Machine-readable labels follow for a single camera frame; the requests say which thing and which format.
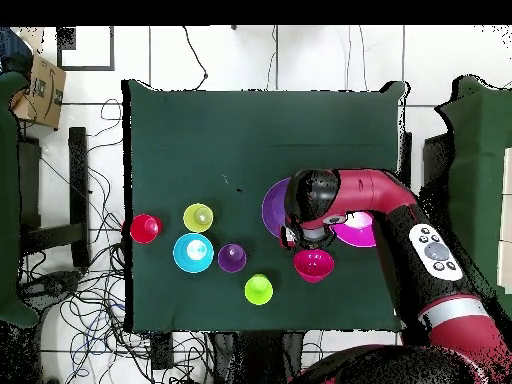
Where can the large purple bowl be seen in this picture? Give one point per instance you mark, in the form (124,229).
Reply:
(274,208)

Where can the small crimson bowl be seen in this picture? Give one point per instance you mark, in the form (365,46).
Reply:
(314,264)

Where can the purple cup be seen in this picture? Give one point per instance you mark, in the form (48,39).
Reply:
(228,260)

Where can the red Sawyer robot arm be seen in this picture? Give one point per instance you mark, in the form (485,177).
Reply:
(372,192)

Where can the green cup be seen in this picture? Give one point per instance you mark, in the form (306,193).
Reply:
(259,292)

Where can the large pink bowl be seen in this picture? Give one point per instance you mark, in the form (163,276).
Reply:
(356,234)

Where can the yellow cup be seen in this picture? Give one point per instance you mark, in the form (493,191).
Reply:
(192,220)

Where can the small light blue bowl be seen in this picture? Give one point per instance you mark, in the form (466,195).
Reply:
(188,256)

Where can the dark green table cloth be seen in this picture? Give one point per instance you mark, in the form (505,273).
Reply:
(260,132)

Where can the red cup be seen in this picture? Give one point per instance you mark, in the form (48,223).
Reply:
(142,230)

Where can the black stand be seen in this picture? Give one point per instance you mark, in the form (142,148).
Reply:
(436,164)
(78,180)

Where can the black power strip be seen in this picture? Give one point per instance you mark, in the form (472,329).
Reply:
(162,352)

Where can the green covered side table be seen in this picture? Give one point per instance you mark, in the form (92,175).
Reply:
(8,200)
(480,160)

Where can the cardboard box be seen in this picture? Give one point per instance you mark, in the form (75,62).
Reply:
(40,92)

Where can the dark blue fabric item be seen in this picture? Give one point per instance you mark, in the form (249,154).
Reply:
(14,52)

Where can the black pedestal leg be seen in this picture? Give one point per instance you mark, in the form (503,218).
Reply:
(56,282)

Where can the black floor frame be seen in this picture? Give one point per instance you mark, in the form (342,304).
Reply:
(86,68)

